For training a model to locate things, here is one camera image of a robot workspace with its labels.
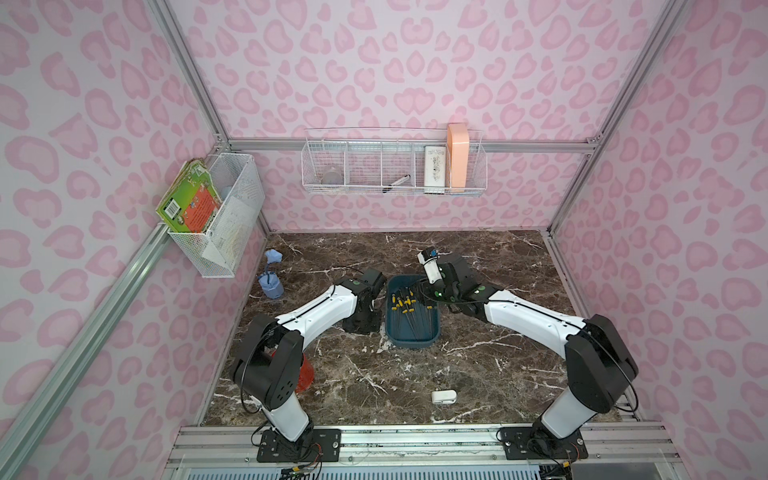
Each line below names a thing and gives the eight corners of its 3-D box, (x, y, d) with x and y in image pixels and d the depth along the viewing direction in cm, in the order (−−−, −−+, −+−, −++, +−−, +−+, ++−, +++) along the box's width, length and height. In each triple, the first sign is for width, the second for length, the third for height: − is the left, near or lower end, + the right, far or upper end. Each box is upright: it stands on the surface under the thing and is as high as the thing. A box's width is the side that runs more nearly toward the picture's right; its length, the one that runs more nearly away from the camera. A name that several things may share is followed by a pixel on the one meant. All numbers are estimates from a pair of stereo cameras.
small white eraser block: (432, 403, 82) (433, 400, 79) (431, 394, 83) (432, 390, 80) (455, 403, 82) (457, 399, 79) (454, 394, 83) (456, 390, 80)
